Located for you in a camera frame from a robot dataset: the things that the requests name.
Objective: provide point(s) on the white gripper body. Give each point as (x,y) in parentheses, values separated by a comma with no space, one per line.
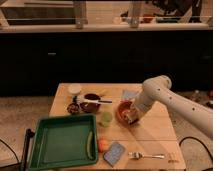
(137,111)

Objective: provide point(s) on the red bowl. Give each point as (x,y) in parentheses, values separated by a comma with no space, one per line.
(123,114)

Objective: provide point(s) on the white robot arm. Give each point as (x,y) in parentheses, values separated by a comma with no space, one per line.
(159,89)

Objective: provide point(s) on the dark maroon bowl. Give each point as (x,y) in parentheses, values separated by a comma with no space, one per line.
(90,107)

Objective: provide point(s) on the white small bowl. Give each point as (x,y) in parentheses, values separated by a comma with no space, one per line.
(74,88)

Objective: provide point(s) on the light blue cloth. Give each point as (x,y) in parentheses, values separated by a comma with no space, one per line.
(128,94)

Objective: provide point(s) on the light green cup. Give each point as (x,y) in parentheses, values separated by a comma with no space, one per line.
(105,119)

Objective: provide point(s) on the blue grey sponge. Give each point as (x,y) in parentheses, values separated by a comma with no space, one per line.
(113,155)

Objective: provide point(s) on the orange toy fruit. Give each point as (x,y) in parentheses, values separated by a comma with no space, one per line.
(103,145)

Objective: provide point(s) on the green pea pod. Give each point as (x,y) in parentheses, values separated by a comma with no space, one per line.
(88,147)

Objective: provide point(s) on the dark round toy food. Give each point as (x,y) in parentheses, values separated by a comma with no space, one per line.
(73,108)

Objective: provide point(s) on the green plastic tray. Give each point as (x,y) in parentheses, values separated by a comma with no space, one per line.
(60,142)

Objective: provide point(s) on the black table clamp bar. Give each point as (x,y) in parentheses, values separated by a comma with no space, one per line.
(28,135)

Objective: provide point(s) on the white black-handled spatula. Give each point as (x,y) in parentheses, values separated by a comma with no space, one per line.
(82,99)

